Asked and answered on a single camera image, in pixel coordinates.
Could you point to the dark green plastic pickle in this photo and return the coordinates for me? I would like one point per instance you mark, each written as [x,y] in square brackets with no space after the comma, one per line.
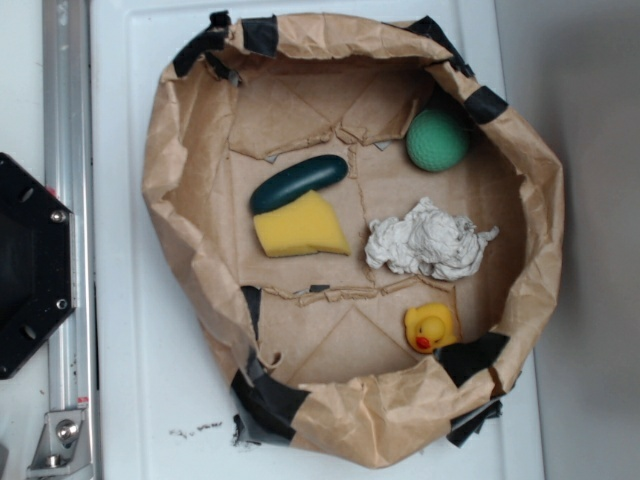
[291,183]

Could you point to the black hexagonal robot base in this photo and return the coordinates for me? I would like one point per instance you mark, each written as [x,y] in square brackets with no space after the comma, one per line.
[36,265]

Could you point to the yellow sponge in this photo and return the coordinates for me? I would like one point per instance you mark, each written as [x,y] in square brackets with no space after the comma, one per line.
[307,225]

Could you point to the brown paper bag tray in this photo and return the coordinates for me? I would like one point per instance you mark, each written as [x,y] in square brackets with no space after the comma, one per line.
[313,347]

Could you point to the crumpled white paper towel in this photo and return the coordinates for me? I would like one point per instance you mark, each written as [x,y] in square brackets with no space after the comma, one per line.
[428,241]

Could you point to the yellow rubber duck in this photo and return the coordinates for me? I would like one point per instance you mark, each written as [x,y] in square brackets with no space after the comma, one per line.
[430,327]

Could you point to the green foam ball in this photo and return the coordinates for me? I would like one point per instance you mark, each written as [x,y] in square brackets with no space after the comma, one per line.
[436,140]

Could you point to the aluminium extrusion rail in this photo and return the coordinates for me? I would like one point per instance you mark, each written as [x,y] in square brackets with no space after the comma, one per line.
[68,171]

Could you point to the metal corner bracket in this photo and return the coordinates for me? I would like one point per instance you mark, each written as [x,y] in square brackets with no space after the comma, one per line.
[63,450]

